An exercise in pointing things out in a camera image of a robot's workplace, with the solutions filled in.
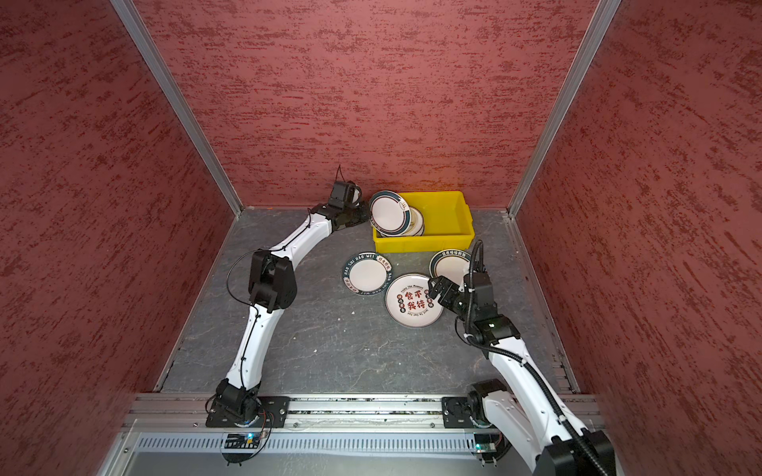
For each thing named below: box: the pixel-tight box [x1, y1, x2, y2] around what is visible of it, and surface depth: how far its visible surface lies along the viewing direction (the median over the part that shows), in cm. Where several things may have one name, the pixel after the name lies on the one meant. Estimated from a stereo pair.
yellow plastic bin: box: [372, 190, 476, 254], surface depth 114 cm
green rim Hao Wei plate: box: [342, 250, 394, 297], surface depth 103 cm
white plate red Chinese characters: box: [384, 272, 444, 329], surface depth 96 cm
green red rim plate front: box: [369, 189, 412, 238], surface depth 111 cm
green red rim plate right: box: [429, 248, 472, 286], surface depth 107 cm
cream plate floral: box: [400, 206, 425, 238], surface depth 112 cm
